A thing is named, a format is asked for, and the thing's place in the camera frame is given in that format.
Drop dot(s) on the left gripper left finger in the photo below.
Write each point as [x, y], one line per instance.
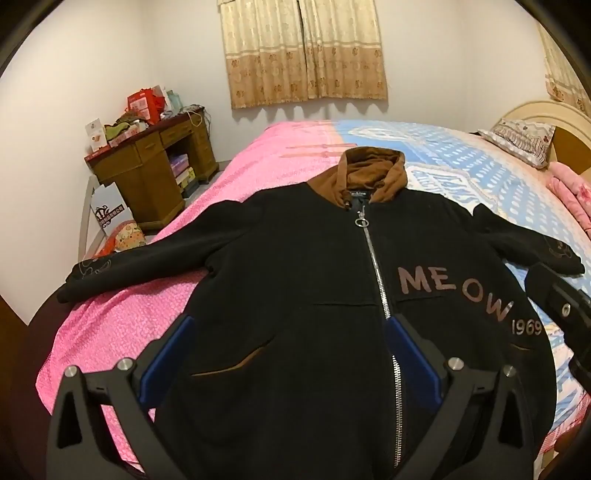
[80, 444]

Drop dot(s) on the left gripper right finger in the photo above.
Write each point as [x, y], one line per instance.
[466, 410]

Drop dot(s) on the black hooded zip jacket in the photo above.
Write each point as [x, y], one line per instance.
[294, 370]

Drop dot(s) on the pink folded blanket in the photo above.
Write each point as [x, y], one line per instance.
[573, 192]

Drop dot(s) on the beige bed headboard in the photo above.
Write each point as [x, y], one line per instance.
[571, 142]

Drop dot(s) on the orange floral floor bag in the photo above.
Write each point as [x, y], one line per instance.
[125, 236]

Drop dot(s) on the grey patterned pillow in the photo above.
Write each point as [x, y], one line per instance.
[528, 141]

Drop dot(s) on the white printed paper bag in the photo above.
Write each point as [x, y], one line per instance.
[108, 207]

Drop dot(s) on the brown wooden desk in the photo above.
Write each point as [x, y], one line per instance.
[140, 166]

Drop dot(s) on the white card box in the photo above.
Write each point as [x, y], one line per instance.
[96, 135]

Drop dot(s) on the red gift box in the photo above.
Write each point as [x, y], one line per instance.
[146, 104]

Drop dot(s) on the beige patterned curtain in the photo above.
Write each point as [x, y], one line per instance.
[279, 52]

